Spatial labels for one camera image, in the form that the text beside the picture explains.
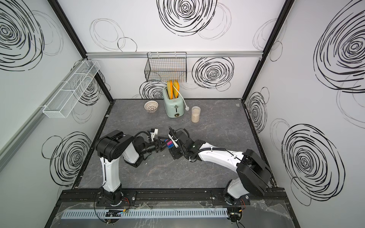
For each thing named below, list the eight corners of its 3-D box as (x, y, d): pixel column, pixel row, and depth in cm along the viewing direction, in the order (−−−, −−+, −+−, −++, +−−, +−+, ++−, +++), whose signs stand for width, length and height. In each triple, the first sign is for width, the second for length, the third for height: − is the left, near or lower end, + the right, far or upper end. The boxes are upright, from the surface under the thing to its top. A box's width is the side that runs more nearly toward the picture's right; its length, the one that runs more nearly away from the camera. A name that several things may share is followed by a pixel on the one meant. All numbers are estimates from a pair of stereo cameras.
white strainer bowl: (145, 111, 114) (143, 107, 110) (146, 104, 119) (145, 100, 115) (157, 111, 114) (156, 107, 110) (158, 104, 119) (158, 100, 115)
